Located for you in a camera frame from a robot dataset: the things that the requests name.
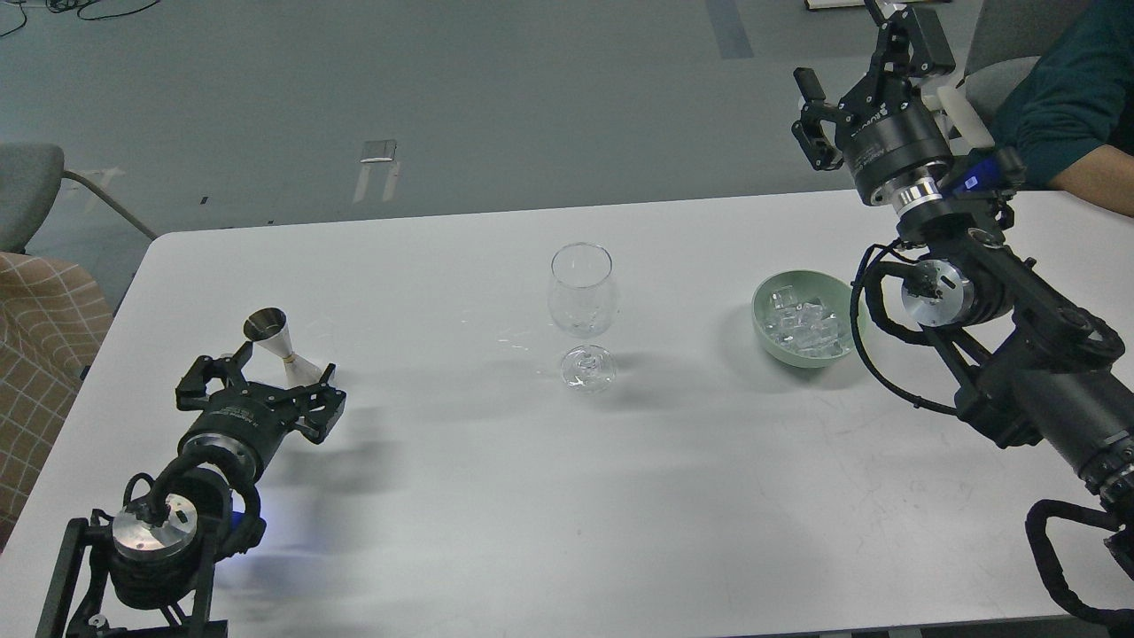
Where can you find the green bowl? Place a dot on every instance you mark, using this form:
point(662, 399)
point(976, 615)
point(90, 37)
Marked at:
point(835, 293)

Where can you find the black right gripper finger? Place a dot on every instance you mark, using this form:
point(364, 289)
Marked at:
point(911, 44)
point(822, 153)

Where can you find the steel cocktail jigger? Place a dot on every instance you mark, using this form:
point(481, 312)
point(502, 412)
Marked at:
point(268, 328)

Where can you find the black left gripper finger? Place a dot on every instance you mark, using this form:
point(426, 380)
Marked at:
point(311, 410)
point(214, 383)

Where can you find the clear wine glass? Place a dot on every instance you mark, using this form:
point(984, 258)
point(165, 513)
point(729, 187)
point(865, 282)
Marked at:
point(583, 301)

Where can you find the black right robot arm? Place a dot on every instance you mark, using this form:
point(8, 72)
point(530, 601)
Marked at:
point(1030, 364)

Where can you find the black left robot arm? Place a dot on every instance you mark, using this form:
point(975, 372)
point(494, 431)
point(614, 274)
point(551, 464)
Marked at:
point(148, 571)

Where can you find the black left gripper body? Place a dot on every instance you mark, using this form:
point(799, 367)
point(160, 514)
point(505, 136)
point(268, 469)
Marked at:
point(248, 421)

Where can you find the clear ice cubes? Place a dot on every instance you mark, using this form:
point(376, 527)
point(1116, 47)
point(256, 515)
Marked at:
point(807, 328)

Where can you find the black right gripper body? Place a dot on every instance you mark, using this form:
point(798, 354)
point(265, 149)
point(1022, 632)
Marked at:
point(888, 137)

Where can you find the person in teal shirt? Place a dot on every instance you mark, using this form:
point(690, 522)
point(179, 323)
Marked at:
point(1070, 119)

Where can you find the grey office chair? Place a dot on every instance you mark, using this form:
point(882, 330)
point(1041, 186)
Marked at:
point(1010, 37)

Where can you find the silver floor plate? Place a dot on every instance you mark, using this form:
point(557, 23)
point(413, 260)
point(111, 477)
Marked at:
point(378, 151)

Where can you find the beige checkered cloth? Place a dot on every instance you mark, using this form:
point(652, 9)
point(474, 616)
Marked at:
point(54, 318)

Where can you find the grey chair left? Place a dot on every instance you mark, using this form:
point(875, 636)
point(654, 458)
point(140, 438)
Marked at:
point(31, 177)

